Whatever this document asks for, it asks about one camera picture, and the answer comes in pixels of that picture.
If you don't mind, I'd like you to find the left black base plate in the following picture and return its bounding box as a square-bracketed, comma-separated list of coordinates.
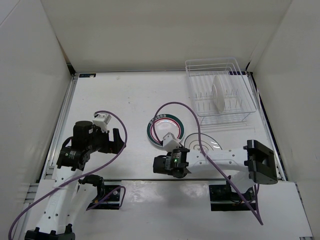
[86, 185, 127, 211]

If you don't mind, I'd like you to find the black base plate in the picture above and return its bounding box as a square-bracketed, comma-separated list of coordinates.
[86, 185, 127, 211]
[208, 184, 250, 212]

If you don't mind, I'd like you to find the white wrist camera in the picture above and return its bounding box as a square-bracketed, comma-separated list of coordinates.
[92, 113, 112, 133]
[162, 132, 180, 152]

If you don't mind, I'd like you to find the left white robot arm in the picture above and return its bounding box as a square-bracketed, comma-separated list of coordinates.
[24, 120, 126, 240]

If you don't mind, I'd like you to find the green red rimmed plate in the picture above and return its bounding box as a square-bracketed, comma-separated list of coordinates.
[146, 114, 185, 147]

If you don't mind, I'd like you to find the white wire dish rack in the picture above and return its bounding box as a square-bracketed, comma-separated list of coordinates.
[185, 57, 257, 127]

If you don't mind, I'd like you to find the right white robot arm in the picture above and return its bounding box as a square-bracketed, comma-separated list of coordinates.
[152, 139, 278, 200]

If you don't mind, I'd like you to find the plain white plate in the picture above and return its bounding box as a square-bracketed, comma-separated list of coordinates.
[212, 75, 225, 114]

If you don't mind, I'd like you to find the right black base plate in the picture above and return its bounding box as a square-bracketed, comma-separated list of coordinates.
[208, 184, 250, 212]

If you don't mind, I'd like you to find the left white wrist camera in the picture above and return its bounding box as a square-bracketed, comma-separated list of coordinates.
[92, 113, 112, 133]

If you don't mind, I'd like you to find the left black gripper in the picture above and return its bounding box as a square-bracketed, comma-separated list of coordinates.
[86, 125, 126, 154]

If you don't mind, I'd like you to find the white plate green motif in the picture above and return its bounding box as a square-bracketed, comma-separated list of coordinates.
[184, 132, 222, 152]

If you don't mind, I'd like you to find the small dark label sticker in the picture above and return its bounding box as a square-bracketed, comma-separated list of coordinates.
[78, 73, 97, 78]

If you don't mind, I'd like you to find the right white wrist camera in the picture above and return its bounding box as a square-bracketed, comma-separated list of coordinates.
[162, 132, 180, 152]

